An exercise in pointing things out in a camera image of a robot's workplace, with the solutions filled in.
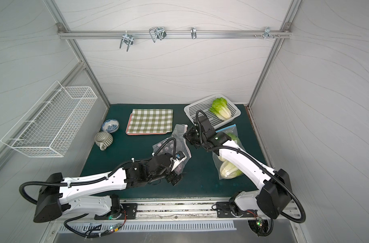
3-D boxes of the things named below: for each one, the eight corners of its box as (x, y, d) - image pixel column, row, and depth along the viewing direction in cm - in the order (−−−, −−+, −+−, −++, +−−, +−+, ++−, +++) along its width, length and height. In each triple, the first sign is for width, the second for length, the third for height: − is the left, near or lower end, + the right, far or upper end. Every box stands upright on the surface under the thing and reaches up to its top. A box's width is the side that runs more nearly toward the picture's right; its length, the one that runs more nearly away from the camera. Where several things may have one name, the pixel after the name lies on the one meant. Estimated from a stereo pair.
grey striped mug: (93, 144, 98) (88, 140, 94) (105, 133, 104) (102, 129, 99) (103, 151, 95) (100, 147, 90) (116, 140, 100) (113, 135, 96)
